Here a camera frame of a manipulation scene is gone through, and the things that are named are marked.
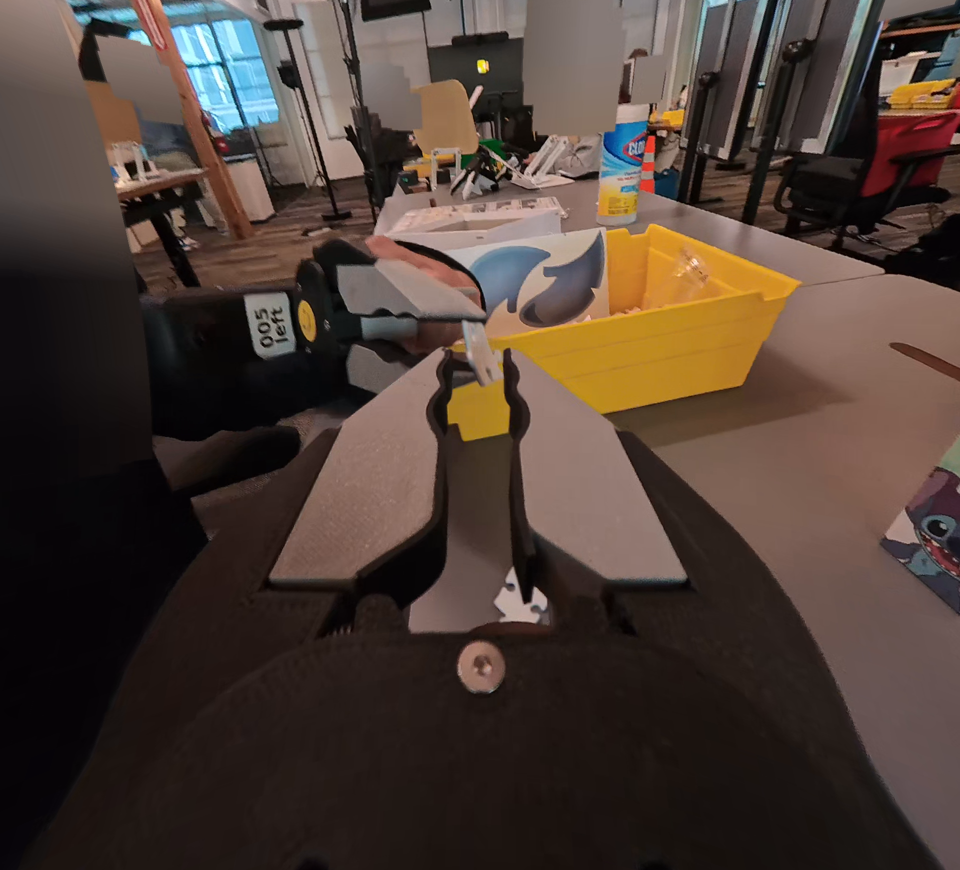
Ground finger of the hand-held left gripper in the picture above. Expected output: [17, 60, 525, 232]
[334, 260, 490, 342]
[345, 344, 438, 393]

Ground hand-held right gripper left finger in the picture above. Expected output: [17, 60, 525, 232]
[267, 347, 453, 612]

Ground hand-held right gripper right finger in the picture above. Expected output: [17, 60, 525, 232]
[502, 347, 689, 609]

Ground white jigsaw puzzle piece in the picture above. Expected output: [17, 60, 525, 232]
[495, 566, 553, 624]
[461, 319, 504, 388]

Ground yellow plastic bin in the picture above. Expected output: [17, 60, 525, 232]
[447, 223, 802, 442]

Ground person's left forearm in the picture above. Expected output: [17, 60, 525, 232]
[150, 383, 354, 441]

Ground printed cardboard puzzle box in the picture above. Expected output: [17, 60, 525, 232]
[881, 435, 960, 616]

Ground white cardboard tray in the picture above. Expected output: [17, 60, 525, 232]
[373, 195, 569, 252]

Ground blue ear cutout sheet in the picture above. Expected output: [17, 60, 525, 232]
[442, 227, 610, 339]

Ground white trash bin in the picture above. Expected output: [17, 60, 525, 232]
[225, 158, 276, 223]

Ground beige plywood chair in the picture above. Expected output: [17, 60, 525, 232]
[411, 79, 481, 159]

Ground white tool stand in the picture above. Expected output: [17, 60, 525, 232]
[521, 134, 583, 191]

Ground black light stand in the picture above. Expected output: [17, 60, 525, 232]
[262, 17, 352, 222]

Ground clear plastic bag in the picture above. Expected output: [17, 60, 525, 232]
[645, 248, 714, 309]

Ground cleaning wipes canister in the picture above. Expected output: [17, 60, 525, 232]
[596, 107, 650, 226]

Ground window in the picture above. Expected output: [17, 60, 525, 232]
[172, 19, 280, 133]

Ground wooden support beam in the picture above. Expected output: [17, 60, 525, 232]
[93, 0, 255, 241]

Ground person's dark jacket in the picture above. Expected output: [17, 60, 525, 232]
[0, 458, 207, 870]

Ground grey room divider panel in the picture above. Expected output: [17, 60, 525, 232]
[690, 0, 789, 163]
[757, 0, 897, 156]

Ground black and red office chair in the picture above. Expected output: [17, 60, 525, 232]
[772, 109, 960, 250]

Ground small yellow parts bins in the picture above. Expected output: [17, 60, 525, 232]
[888, 79, 960, 111]

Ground black wall screen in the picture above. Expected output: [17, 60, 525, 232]
[427, 30, 526, 96]

